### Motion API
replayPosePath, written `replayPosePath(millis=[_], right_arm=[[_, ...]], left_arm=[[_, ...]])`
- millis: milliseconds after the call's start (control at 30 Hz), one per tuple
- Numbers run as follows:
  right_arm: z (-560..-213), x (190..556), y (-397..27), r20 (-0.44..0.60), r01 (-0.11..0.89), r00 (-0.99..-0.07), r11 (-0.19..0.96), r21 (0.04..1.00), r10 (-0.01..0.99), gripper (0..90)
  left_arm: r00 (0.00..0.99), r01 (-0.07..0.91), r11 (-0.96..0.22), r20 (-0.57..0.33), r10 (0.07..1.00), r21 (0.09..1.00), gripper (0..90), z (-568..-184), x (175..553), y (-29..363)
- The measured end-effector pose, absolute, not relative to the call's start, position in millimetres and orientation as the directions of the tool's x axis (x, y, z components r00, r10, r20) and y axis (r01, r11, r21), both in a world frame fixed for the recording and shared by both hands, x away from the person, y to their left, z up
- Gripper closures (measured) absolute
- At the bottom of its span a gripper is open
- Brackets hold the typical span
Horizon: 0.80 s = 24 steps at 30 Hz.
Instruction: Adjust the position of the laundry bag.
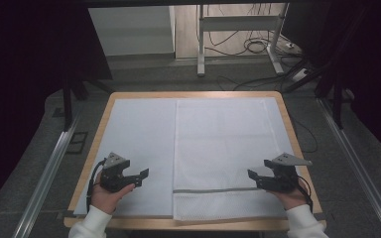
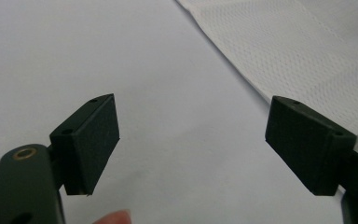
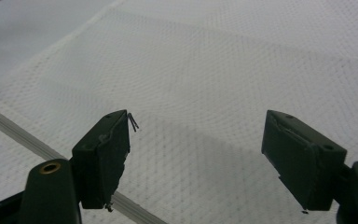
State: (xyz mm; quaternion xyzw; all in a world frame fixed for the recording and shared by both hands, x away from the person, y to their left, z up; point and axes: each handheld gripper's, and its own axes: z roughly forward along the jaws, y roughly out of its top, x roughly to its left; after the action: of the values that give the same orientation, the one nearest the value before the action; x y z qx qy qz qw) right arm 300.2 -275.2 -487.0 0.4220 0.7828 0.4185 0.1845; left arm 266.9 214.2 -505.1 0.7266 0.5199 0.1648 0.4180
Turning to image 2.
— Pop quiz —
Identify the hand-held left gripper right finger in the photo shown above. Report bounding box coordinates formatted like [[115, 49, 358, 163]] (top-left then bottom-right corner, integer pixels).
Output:
[[264, 95, 358, 197]]

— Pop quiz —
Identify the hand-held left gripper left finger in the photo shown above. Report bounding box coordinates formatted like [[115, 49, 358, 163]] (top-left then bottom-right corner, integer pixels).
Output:
[[49, 92, 120, 196]]

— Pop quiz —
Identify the white lace cloth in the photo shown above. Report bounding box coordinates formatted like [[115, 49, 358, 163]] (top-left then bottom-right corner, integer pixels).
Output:
[[175, 0, 358, 153]]

